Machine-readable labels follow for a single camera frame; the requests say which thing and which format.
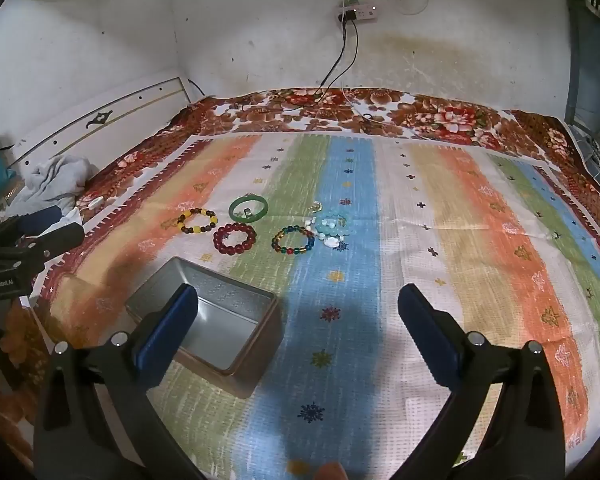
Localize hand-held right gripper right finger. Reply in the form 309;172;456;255
390;284;566;480

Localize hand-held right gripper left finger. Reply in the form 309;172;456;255
32;284;206;480

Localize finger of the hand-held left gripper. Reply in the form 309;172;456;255
10;223;86;268
0;206;63;241

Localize rectangular metal tin box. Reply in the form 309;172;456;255
125;256;282;376

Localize red beaded bracelet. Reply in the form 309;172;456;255
213;223;257;254

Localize yellow and brown beaded bracelet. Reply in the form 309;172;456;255
176;208;219;236

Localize white bead bracelet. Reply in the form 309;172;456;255
304;217;348;251

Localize green jade bangle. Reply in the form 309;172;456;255
228;197;271;222

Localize multicolour glass bead bracelet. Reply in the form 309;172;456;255
271;226;316;256

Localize grey crumpled cloth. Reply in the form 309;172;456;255
10;155;93;216

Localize striped colourful mat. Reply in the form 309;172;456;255
30;132;600;480

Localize white bed headboard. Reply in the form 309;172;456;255
10;76;191;186

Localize brown floral blanket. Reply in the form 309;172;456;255
0;87;600;461

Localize blue curtain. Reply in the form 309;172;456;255
565;0;600;131

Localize white power strip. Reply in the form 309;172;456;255
335;4;379;25

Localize white charging cable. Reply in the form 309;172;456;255
342;87;376;133

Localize black power cable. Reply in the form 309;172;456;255
280;7;361;111

